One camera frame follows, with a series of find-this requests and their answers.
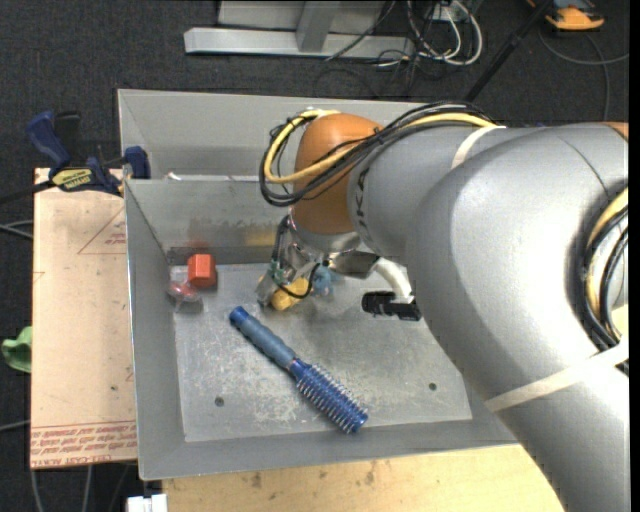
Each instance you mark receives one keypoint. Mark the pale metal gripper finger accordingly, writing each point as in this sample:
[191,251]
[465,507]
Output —
[266,292]

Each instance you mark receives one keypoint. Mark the yellow toy block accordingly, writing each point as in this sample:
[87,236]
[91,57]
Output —
[287,299]

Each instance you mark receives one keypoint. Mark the light blue toy figure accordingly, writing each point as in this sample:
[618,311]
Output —
[324,282]

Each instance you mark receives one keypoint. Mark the blue hairbrush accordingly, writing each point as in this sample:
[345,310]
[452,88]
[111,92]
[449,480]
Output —
[280,350]

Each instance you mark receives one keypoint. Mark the orange-red block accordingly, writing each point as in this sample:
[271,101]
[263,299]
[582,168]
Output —
[201,270]

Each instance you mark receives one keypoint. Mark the clear glass thing red tint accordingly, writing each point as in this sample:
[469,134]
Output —
[182,294]

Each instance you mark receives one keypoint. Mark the grey metal bin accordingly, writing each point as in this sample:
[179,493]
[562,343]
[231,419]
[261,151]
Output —
[240,380]

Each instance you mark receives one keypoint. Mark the brown cardboard board red print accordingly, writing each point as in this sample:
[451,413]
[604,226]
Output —
[80,325]

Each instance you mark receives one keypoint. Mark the black cylinder on white bracket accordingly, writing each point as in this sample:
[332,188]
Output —
[385,303]

